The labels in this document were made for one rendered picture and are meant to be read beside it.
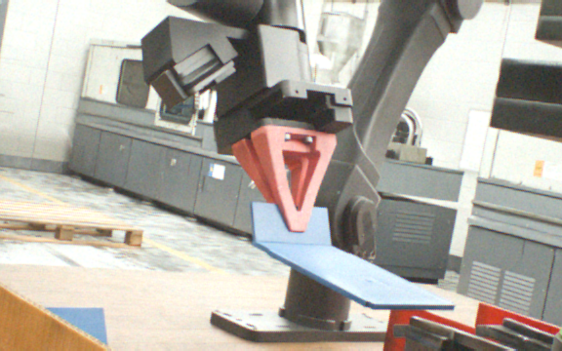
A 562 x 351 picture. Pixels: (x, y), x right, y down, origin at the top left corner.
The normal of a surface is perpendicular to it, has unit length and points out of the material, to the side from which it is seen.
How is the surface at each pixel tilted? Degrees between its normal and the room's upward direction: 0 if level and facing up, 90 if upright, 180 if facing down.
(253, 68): 92
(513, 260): 90
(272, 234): 64
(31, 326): 90
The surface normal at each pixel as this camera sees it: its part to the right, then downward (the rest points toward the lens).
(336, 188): -0.43, -0.51
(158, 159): -0.80, -0.11
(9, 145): 0.57, 0.14
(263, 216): 0.58, -0.29
